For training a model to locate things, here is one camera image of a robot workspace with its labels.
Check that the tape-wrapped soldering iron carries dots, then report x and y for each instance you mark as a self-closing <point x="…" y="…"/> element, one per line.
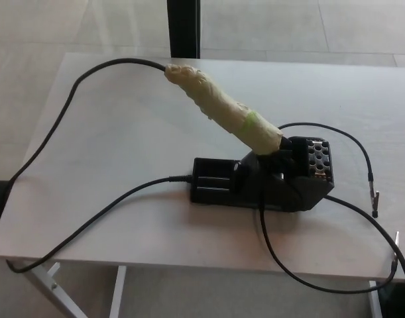
<point x="218" y="96"/>

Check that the black soldering iron stand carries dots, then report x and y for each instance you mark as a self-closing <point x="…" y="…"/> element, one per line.
<point x="215" y="185"/>

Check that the white straight table leg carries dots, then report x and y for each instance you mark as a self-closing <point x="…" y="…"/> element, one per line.
<point x="117" y="291"/>
<point x="376" y="301"/>

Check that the white slanted table leg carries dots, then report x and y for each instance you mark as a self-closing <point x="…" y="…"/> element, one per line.
<point x="56" y="291"/>

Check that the black box on floor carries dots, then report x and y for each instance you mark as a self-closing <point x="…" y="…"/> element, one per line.
<point x="399" y="301"/>

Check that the black vertical post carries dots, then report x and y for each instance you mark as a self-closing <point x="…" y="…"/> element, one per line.
<point x="184" y="26"/>

